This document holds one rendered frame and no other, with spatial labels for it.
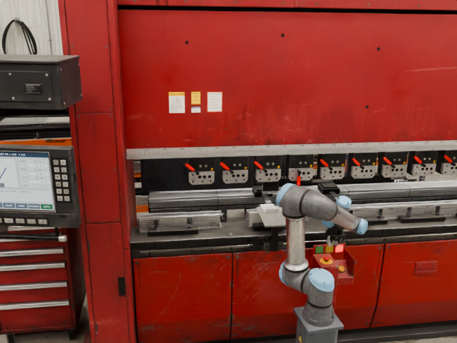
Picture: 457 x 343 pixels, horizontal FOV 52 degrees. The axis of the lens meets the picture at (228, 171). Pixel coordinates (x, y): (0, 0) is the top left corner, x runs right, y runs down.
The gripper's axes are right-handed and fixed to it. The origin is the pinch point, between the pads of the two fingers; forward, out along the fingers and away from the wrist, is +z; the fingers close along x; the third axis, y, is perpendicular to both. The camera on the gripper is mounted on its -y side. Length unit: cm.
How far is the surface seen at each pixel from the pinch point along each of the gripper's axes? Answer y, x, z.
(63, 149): 8, -132, -76
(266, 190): -39.7, -29.1, -6.3
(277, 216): -22.3, -25.9, -1.5
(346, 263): 0.2, 14.0, 18.5
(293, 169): -41.2, -14.2, -20.9
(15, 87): -5, -149, -97
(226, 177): -40, -55, -18
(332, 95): -57, 7, -62
